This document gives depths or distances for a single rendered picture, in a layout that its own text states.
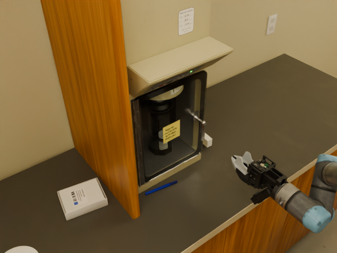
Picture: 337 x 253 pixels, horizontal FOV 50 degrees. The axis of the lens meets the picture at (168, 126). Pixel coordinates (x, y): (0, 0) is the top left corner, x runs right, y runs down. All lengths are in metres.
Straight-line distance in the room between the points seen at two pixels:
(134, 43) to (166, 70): 0.12
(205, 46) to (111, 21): 0.39
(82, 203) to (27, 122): 0.41
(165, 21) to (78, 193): 0.72
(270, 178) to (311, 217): 0.16
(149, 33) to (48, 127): 0.71
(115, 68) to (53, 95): 0.62
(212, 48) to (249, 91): 0.89
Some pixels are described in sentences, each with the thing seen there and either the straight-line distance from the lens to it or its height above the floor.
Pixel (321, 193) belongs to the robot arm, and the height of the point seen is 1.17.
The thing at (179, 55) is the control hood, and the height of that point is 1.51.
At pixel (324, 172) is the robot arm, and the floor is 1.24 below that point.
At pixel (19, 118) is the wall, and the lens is 1.53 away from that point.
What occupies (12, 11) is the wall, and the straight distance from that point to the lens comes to 1.36.
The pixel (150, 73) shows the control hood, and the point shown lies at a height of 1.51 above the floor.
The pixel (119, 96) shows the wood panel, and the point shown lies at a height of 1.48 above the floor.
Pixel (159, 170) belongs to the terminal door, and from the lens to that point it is 1.41.
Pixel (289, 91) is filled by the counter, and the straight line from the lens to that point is 2.07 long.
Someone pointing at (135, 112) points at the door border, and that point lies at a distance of 1.16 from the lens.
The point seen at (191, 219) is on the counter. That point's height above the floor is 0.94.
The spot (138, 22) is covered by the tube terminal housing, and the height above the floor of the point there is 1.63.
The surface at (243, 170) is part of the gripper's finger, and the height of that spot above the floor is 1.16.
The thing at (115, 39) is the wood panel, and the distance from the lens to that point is 0.91.
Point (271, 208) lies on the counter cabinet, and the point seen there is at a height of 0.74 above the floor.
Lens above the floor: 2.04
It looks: 39 degrees down
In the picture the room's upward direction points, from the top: 1 degrees counter-clockwise
